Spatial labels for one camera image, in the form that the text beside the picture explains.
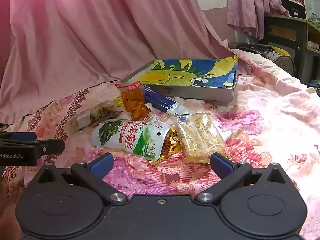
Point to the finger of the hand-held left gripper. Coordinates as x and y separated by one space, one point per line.
21 136
47 147

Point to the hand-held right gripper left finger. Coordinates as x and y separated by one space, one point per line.
101 165

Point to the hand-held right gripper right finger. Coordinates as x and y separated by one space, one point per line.
221 165

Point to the green white snack bag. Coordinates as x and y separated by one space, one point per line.
125 137

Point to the clear mixed nut packet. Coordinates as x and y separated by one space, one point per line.
97 115

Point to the gold brown snack packet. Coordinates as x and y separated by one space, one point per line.
168 148

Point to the yellow biscuit packet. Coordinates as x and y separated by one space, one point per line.
118 102

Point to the clear orange snack packet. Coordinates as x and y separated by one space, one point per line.
132 100

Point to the dark blue stick packet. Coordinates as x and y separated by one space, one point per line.
160 100

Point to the dragon print cardboard box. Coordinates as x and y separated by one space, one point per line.
190 72

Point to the clear puffed rice packet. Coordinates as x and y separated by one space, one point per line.
200 137

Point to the floral bed sheet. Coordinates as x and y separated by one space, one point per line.
275 120

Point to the grey quilted bag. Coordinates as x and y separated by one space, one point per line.
285 63

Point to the pink curtain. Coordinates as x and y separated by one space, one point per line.
100 30

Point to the yellow bag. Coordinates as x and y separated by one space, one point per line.
278 49

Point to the hanging purple cloth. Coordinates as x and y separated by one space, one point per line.
250 5

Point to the black box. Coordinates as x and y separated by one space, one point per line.
295 10

